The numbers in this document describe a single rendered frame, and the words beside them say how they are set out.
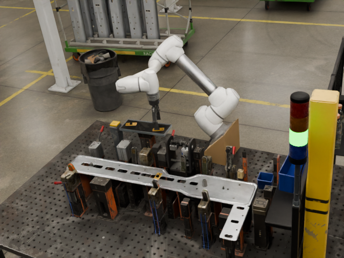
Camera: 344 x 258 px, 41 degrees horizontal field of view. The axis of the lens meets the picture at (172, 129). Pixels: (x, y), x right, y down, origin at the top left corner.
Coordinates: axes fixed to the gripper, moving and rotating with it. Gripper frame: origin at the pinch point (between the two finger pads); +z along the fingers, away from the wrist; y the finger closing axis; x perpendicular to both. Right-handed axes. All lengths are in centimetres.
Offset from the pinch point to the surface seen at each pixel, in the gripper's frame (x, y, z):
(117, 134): -33.4, -8.5, 13.0
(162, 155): 3.7, 19.0, 14.8
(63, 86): -192, -310, 117
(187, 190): 22, 50, 21
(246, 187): 60, 49, 21
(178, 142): 16.2, 20.7, 3.5
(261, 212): 67, 74, 19
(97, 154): -48, 5, 21
